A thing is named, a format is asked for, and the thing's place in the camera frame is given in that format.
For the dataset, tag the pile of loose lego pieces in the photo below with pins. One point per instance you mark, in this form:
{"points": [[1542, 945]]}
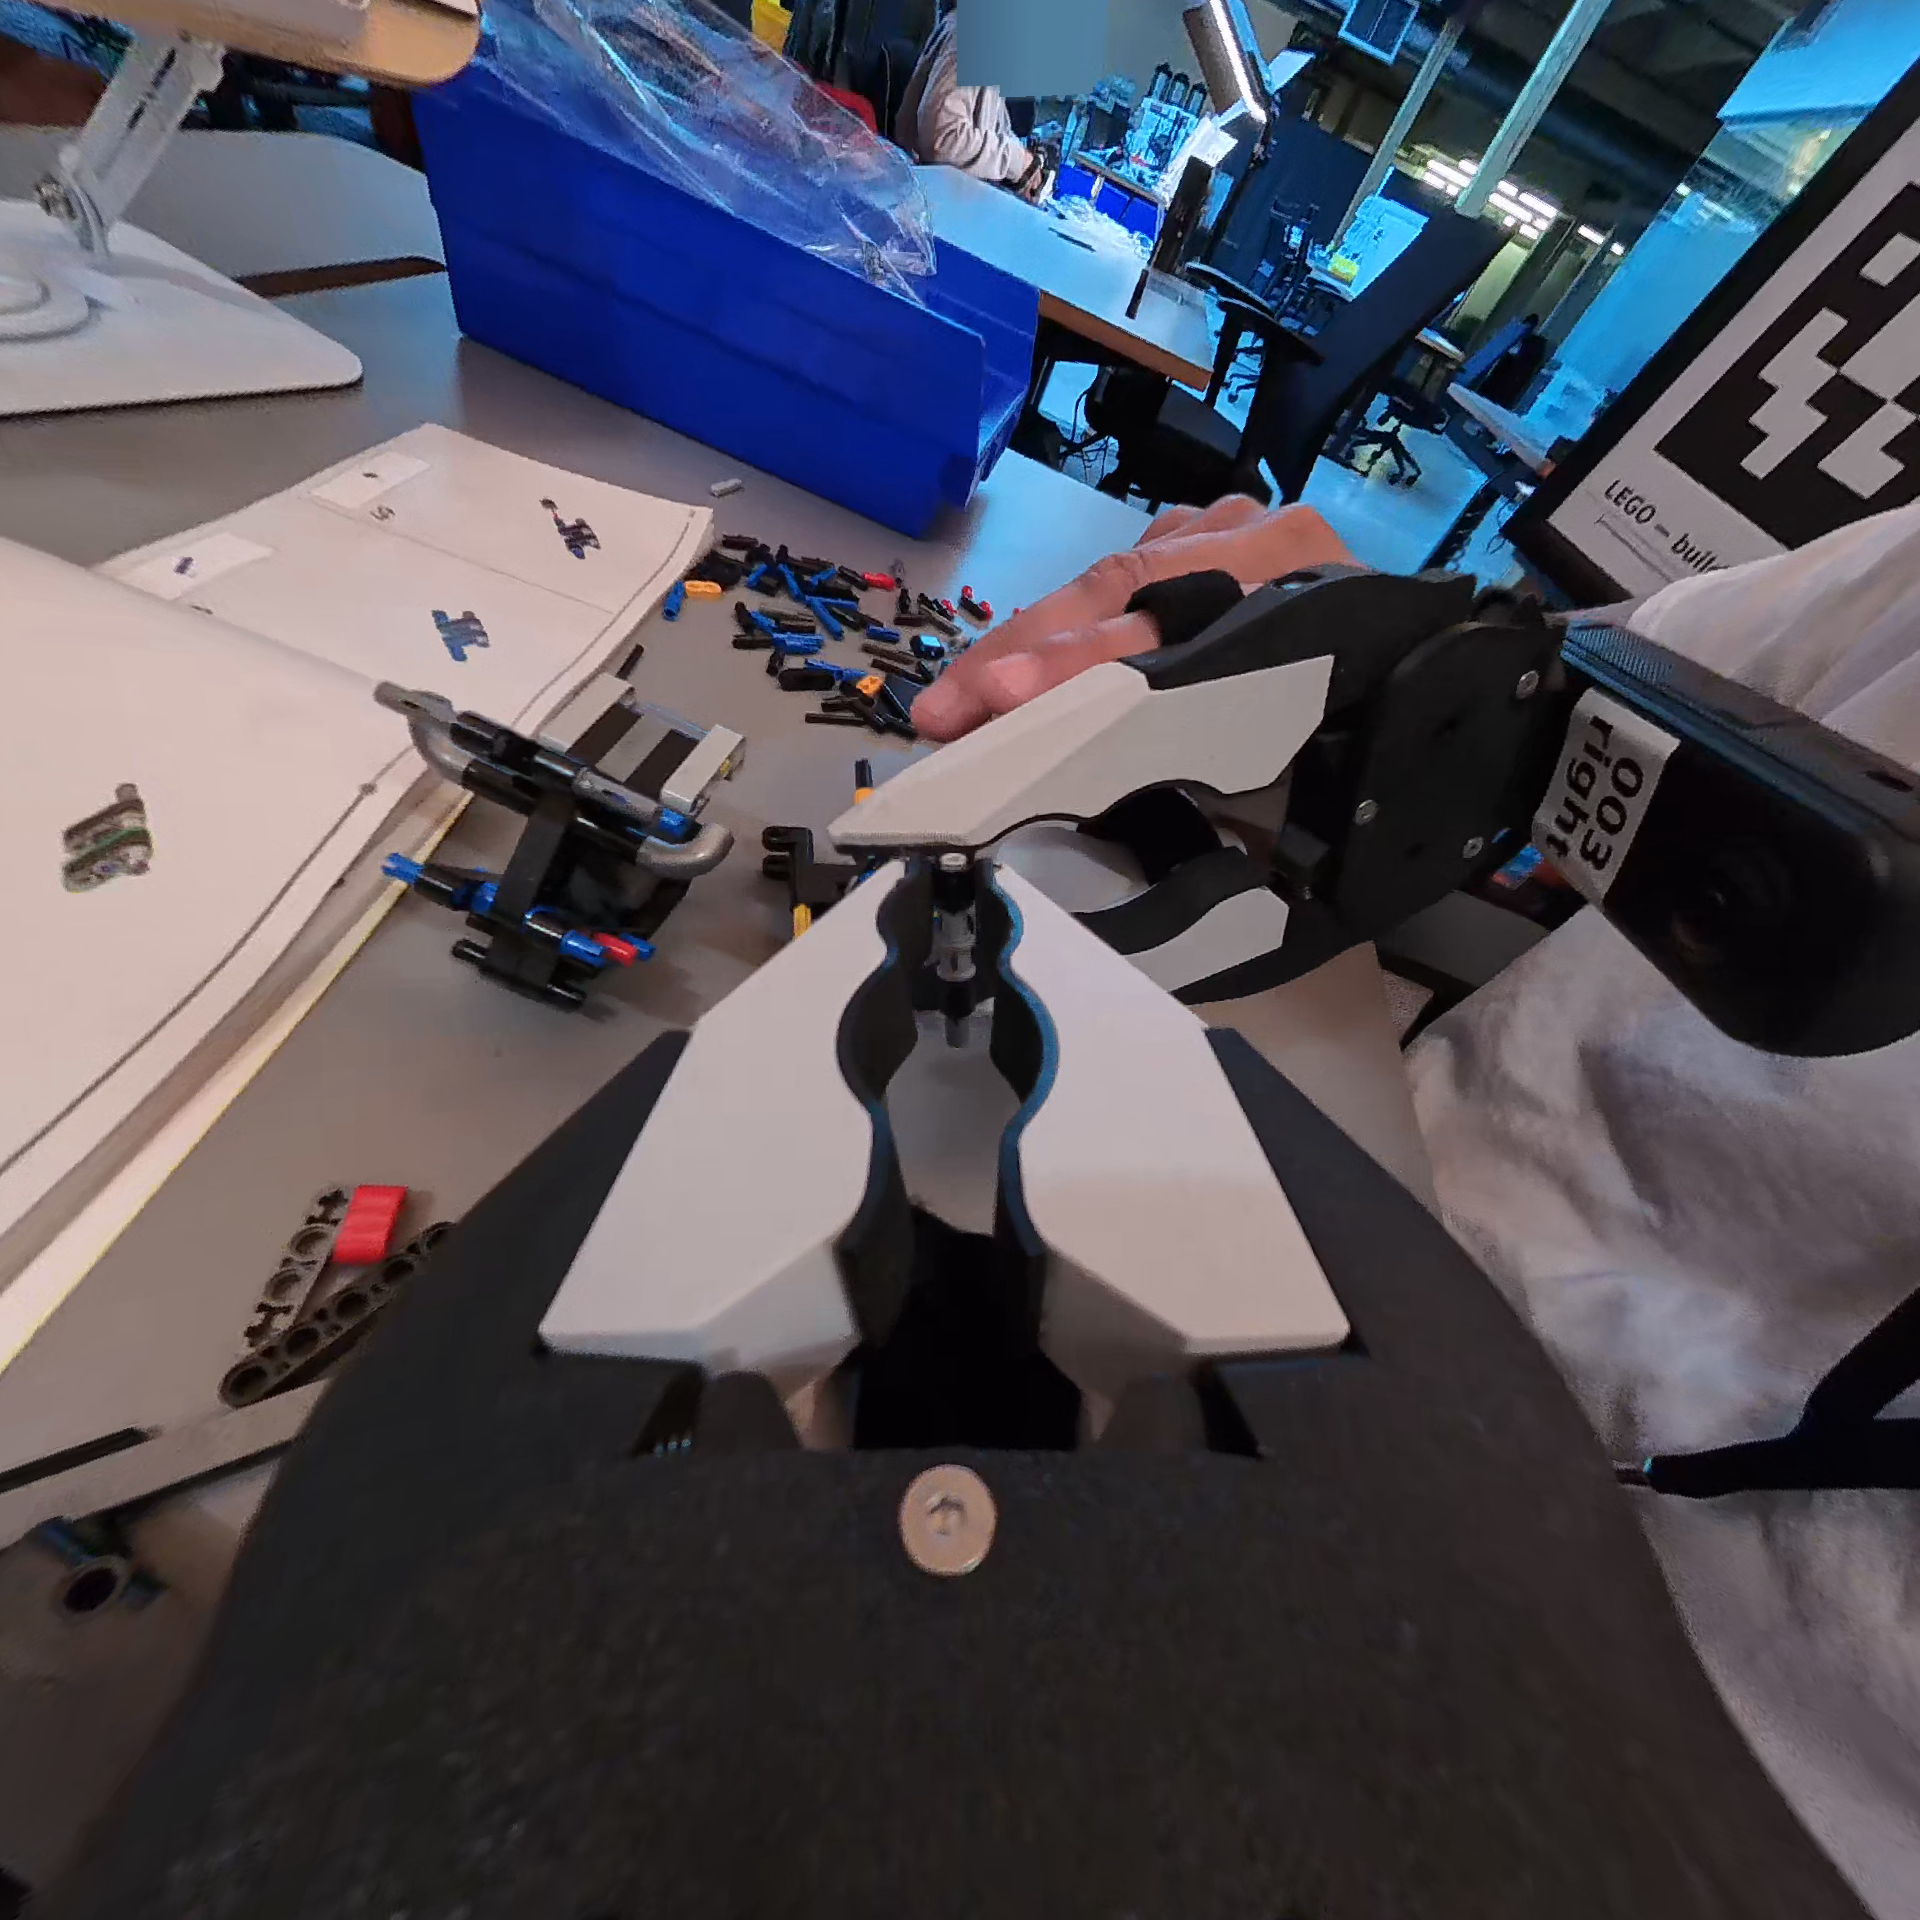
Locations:
{"points": [[810, 628]]}

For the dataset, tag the wooden board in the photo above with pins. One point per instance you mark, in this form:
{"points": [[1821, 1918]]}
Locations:
{"points": [[376, 37]]}

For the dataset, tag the short black lego beam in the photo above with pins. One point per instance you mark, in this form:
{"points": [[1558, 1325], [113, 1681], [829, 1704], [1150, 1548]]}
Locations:
{"points": [[961, 900]]}

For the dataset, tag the blue plastic storage bin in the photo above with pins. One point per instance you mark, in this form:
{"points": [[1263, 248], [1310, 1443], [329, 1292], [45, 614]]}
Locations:
{"points": [[720, 330]]}

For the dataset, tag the white lego instruction booklet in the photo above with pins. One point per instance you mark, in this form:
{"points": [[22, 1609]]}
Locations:
{"points": [[224, 780]]}

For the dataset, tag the blue yellow lego subassembly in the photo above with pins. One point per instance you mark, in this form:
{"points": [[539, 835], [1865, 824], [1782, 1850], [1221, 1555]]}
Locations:
{"points": [[797, 854]]}

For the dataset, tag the large black grey lego chassis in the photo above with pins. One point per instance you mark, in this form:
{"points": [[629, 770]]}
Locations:
{"points": [[570, 868]]}

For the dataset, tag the red lego piece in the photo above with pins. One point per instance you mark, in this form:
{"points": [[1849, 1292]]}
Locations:
{"points": [[371, 1222]]}

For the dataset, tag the grey background table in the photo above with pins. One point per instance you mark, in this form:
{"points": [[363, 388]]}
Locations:
{"points": [[1079, 270]]}

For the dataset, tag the grey lego beam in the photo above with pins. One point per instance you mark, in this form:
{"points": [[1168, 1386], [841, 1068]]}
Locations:
{"points": [[301, 1260]]}

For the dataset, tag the clear plastic bag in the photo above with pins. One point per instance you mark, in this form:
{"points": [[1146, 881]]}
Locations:
{"points": [[751, 134]]}

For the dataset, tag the black office chair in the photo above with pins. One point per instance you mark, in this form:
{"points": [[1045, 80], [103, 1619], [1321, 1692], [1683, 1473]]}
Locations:
{"points": [[1305, 345]]}

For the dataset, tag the grey lego pin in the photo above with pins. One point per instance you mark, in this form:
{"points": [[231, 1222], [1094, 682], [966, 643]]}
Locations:
{"points": [[950, 942]]}

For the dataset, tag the dark grey flat lego panel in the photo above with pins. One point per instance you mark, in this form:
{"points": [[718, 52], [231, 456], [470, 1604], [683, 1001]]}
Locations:
{"points": [[75, 1458]]}

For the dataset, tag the blue hollow lego piece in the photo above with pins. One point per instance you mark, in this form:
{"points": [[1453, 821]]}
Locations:
{"points": [[99, 1574]]}

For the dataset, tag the person's right hand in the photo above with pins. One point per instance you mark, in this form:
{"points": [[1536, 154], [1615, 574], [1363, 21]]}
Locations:
{"points": [[1049, 628]]}

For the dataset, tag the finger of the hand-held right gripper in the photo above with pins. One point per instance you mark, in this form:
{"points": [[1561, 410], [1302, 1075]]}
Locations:
{"points": [[1125, 733], [1215, 922]]}

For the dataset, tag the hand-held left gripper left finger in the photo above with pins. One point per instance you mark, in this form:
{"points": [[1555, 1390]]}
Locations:
{"points": [[720, 1184]]}

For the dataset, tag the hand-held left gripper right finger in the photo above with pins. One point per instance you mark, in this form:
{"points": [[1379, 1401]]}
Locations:
{"points": [[1171, 1184]]}

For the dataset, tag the framed black white marker sign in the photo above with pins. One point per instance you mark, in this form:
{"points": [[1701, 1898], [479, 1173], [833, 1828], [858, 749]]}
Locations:
{"points": [[1664, 464]]}

